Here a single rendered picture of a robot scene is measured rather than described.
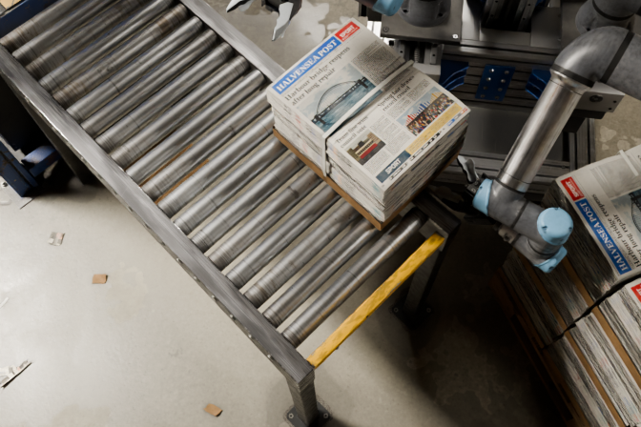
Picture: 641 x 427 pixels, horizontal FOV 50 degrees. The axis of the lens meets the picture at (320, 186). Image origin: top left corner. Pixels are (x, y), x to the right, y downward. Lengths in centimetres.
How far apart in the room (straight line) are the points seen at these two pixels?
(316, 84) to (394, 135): 22
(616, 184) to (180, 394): 150
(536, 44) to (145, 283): 153
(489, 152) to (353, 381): 91
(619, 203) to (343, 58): 75
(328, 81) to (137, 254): 125
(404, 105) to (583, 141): 113
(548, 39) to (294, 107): 88
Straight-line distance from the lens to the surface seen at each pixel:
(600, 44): 154
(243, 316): 162
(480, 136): 252
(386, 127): 154
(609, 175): 183
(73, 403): 252
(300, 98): 157
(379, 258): 165
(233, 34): 199
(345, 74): 161
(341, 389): 238
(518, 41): 212
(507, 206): 159
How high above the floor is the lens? 235
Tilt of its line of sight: 64 degrees down
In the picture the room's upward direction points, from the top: 2 degrees counter-clockwise
